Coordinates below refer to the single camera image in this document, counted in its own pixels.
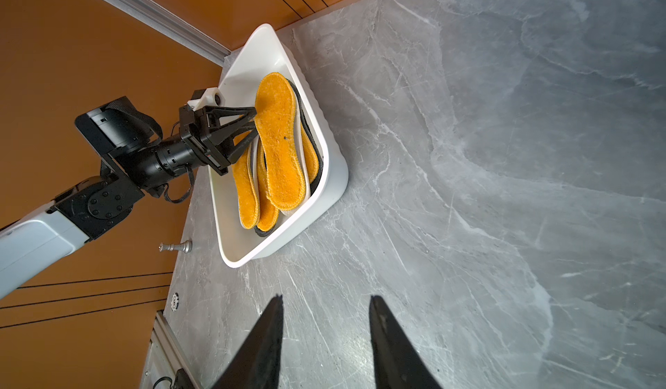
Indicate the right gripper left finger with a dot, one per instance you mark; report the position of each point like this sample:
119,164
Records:
257,363

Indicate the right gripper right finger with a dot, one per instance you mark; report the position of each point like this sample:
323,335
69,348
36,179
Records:
396,362

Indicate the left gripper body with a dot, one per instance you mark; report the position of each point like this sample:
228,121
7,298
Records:
203,132

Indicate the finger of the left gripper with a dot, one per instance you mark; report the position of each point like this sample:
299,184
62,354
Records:
234,145
223,123

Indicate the yellow insole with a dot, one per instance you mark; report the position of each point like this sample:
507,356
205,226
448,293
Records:
312,158
276,109
268,213
246,182

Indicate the white plastic storage box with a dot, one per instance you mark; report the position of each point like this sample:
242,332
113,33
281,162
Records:
263,53

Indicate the white insole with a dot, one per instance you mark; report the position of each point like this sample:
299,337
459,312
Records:
299,143

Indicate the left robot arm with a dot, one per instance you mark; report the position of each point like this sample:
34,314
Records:
136,160

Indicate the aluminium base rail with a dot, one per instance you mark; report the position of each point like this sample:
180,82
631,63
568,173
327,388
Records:
165,365

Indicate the left aluminium corner post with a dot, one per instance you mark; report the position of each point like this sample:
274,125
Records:
157,17

